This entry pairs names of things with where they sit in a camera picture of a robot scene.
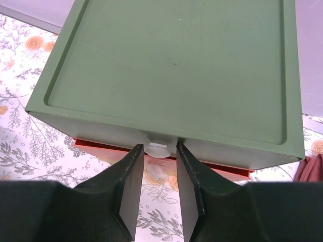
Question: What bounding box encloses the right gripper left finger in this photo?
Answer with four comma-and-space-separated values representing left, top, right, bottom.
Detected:
1, 144, 144, 241

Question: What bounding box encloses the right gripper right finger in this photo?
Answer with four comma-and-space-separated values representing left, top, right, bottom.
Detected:
176, 143, 322, 241

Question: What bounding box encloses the red drawer box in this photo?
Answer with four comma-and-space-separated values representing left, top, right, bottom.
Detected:
74, 138, 254, 182

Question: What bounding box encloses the green drawer box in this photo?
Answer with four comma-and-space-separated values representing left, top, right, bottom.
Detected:
26, 1, 304, 169

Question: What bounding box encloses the floral table mat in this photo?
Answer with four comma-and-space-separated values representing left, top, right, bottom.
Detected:
0, 13, 323, 242

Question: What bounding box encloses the red folded cloth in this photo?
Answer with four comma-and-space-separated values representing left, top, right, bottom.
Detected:
294, 154, 323, 182

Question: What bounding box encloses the aluminium back rail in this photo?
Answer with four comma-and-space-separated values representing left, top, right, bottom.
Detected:
1, 6, 62, 35

